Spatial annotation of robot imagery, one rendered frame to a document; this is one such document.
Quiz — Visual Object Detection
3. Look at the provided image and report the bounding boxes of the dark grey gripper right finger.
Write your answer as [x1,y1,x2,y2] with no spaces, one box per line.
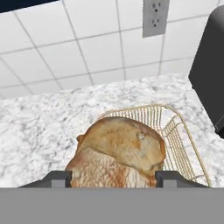
[155,170,210,189]

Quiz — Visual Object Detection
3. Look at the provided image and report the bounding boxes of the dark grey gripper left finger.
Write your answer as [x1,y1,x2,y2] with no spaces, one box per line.
[18,170,73,189]

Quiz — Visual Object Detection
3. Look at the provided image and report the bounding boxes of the brown bread loaf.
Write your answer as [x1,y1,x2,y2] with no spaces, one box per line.
[64,116,167,189]

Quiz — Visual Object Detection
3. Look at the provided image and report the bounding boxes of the black appliance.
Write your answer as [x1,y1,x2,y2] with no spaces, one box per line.
[187,4,224,136]

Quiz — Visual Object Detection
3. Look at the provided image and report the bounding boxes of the pale yellow wire basket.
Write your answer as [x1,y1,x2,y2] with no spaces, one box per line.
[97,104,212,188]

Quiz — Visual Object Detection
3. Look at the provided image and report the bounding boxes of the grey wall power outlet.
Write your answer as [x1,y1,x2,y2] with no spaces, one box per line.
[142,0,171,39]

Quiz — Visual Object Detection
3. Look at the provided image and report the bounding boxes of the dark blue wall cabinet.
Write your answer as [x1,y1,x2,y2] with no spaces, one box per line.
[0,0,60,14]

